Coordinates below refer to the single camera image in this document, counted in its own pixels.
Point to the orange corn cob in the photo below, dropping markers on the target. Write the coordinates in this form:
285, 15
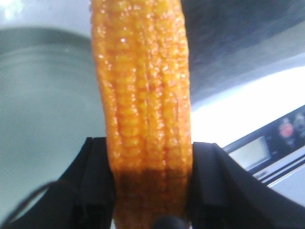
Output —
141, 54

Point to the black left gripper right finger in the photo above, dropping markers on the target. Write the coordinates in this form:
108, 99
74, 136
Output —
225, 196

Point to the pale green round plate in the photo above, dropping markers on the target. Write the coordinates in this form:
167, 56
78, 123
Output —
49, 104

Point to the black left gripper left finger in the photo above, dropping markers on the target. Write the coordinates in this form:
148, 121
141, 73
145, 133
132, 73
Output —
81, 198

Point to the black silver kitchen scale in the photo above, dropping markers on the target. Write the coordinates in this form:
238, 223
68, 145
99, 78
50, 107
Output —
247, 66

